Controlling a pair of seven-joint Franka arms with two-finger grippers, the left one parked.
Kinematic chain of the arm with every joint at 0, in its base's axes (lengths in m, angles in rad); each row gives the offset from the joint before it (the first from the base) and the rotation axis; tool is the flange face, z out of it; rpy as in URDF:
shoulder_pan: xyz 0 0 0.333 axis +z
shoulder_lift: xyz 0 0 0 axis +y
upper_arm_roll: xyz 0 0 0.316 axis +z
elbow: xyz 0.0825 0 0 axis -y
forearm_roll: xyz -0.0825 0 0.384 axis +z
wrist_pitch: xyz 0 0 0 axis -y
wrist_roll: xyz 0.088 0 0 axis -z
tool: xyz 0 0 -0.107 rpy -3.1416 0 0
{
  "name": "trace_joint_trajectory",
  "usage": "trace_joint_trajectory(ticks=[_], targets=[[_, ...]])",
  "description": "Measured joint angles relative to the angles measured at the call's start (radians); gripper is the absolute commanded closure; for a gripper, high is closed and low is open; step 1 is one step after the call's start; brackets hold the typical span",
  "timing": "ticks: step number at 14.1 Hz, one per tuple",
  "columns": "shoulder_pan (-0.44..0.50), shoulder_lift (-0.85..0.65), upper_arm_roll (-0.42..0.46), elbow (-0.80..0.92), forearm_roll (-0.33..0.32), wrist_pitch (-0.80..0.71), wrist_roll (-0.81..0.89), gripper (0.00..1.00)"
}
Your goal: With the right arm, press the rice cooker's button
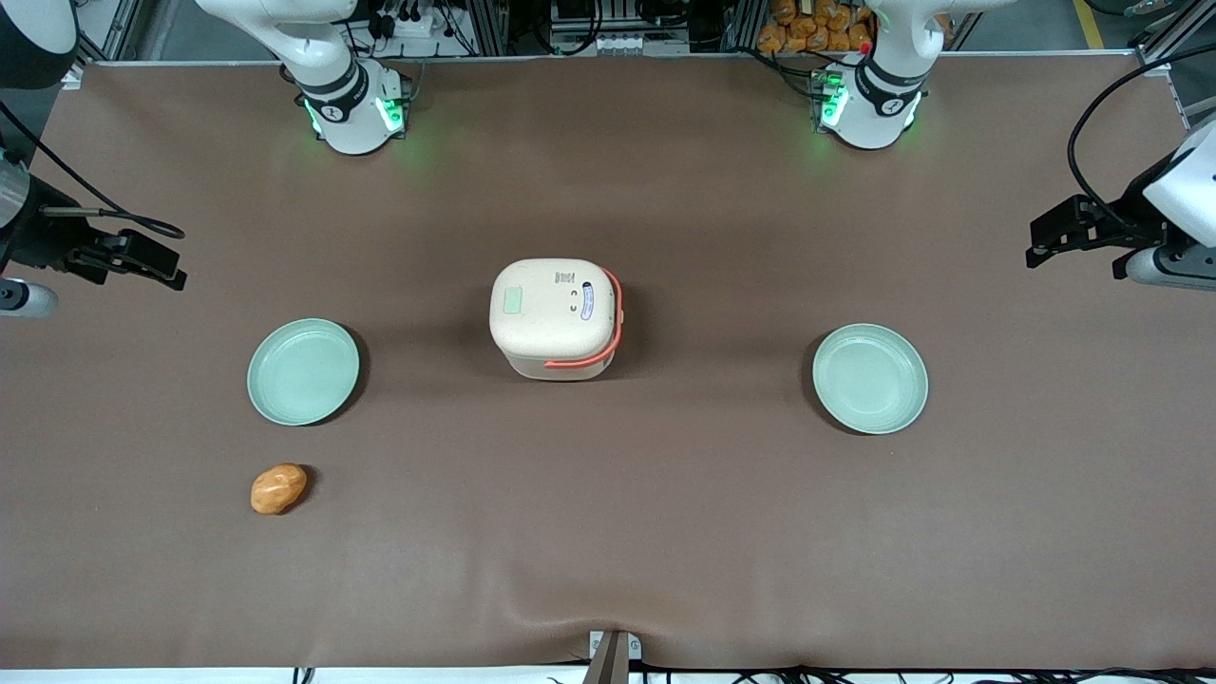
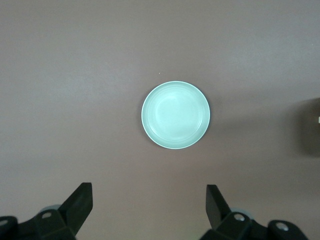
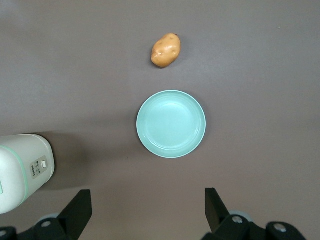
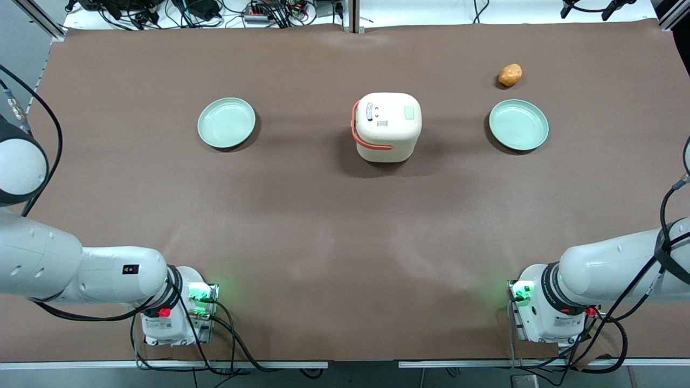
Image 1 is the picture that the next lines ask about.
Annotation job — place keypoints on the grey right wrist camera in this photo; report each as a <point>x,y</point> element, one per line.
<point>24,298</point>

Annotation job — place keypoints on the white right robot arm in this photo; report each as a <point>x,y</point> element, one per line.
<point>347,104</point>

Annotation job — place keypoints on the bag of orange bread rolls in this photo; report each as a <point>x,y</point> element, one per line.
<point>812,27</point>

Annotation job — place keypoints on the white terminal block strip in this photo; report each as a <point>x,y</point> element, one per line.
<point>636,43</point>

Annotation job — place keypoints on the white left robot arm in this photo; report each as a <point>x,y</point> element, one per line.
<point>869,104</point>

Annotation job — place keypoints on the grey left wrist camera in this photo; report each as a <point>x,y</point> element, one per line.
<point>1173,270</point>

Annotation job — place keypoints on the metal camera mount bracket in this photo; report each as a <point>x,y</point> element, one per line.
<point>613,655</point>

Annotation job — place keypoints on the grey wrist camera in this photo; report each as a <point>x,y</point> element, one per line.
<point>1173,270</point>
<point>24,298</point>

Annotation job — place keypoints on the orange-brown bread roll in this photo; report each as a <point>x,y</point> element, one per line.
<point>277,488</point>

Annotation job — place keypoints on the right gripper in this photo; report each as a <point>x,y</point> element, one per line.
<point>38,239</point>

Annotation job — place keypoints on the pale green round plate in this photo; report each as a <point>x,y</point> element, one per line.
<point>302,371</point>
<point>869,378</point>

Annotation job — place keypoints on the white power strip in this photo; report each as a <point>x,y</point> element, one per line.
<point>408,24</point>

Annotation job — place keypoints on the brown table mat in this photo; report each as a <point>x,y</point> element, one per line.
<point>608,532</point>

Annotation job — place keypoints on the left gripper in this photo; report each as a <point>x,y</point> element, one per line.
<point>1132,215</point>

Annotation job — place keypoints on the aluminium frame profile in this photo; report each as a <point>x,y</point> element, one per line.
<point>112,28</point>
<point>1173,33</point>

